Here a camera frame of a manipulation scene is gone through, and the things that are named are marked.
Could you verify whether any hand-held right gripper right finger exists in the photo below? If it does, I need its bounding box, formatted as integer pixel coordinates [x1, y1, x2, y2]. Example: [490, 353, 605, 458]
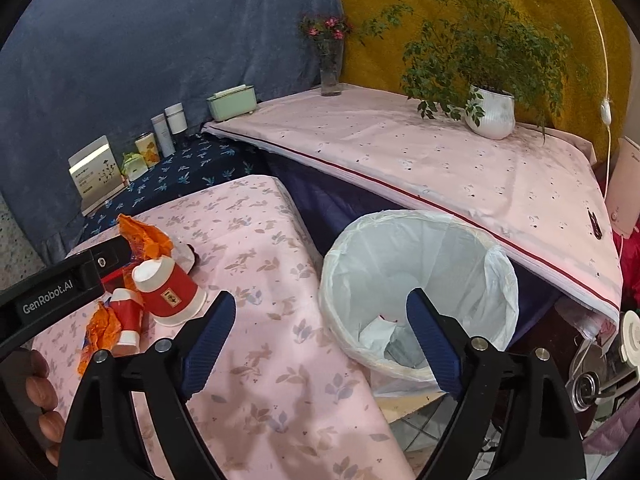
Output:
[406, 287, 587, 480]

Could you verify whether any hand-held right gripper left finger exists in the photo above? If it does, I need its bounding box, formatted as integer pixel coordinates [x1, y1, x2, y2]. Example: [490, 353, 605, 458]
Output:
[57, 290, 237, 480]

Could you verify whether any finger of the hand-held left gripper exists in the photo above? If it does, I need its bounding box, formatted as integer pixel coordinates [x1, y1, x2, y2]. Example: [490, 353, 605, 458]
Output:
[92, 236, 136, 281]

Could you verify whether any orange snack wrapper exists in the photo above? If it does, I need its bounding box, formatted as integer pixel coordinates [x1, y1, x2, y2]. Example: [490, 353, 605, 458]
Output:
[77, 300, 123, 376]
[117, 214, 174, 263]

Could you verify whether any large red paper cup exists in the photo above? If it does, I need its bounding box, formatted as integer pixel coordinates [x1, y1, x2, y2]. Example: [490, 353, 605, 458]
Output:
[131, 256, 207, 328]

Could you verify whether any small red paper cup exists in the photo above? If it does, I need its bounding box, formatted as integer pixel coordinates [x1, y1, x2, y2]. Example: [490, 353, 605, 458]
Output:
[109, 287, 146, 356]

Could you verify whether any bin with white plastic liner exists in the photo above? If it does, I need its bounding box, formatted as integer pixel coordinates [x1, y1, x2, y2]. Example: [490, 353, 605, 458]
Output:
[319, 210, 520, 393]

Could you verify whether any person's left hand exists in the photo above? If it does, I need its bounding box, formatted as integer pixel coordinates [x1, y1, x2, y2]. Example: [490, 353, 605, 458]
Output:
[25, 348, 67, 467]

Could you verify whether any white crumpled tissue paper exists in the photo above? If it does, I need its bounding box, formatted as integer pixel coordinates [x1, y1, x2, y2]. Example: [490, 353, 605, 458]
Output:
[357, 317, 401, 357]

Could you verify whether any pink leaf-print cloth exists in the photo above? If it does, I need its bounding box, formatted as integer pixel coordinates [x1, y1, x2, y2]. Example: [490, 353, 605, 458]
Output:
[30, 175, 416, 480]

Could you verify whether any white and gold card box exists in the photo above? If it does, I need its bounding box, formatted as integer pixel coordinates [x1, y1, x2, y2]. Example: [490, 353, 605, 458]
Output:
[68, 136, 125, 216]

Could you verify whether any small green box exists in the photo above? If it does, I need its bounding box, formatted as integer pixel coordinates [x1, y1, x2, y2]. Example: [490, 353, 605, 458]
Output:
[121, 151, 149, 181]

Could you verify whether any yellow printed tin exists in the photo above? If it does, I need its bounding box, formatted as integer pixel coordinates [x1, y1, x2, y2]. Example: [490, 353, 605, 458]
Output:
[134, 132, 160, 168]

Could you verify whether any dark blue floral cloth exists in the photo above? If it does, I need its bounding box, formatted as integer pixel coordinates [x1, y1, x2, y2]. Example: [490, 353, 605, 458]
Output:
[82, 135, 266, 236]

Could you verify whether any tall white bottle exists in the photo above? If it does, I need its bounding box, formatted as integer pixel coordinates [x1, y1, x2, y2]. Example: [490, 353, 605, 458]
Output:
[151, 114, 176, 157]

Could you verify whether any short white jar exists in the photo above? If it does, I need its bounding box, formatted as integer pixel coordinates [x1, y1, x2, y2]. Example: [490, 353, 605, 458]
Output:
[164, 103, 188, 135]

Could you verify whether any plain navy cloth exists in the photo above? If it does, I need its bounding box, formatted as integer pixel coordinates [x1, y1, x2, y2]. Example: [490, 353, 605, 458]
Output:
[260, 152, 556, 346]

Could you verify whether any pink tablecloth with red stripe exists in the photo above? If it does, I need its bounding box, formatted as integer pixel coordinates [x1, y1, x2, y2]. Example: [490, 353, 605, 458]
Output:
[202, 82, 623, 331]

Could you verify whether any pale green tissue box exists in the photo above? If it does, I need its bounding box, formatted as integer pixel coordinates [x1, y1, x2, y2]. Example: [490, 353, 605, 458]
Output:
[206, 84, 258, 122]

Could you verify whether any white round device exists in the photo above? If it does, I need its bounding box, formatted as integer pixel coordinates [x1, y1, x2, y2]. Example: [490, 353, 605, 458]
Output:
[619, 310, 640, 367]

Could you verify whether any pink padded garment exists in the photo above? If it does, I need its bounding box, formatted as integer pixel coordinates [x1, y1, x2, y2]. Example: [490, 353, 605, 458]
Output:
[585, 395, 640, 457]

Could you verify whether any red cloth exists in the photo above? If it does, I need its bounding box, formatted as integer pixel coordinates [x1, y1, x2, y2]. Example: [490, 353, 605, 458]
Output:
[620, 225, 640, 311]

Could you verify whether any blue velvet curtain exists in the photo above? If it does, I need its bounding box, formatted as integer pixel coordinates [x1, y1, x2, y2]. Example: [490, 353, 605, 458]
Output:
[0, 0, 346, 263]

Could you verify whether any green plant in white pot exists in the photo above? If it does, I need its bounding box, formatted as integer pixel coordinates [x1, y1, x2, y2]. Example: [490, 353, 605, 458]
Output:
[357, 0, 591, 146]

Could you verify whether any glass vase with pink flowers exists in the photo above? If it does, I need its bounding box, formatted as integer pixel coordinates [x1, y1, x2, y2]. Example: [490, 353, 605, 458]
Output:
[299, 14, 353, 97]

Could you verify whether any white cable with switch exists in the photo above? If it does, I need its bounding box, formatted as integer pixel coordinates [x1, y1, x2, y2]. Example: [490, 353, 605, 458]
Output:
[575, 0, 618, 201]

